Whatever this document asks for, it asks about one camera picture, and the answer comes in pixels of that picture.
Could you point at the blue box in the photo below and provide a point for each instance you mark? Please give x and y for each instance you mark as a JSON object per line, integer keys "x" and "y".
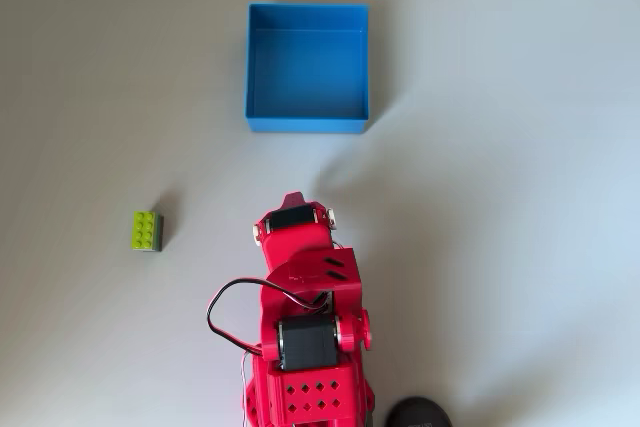
{"x": 305, "y": 72}

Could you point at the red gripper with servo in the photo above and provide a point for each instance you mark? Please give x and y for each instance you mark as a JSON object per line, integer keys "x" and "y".
{"x": 295, "y": 242}

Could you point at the black round object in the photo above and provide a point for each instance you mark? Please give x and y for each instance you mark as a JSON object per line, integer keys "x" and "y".
{"x": 417, "y": 414}

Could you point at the red robot arm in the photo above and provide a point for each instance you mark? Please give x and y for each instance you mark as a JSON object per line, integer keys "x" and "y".
{"x": 310, "y": 392}

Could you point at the green lego block stack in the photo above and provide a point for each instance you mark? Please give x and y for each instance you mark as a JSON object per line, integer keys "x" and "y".
{"x": 145, "y": 229}

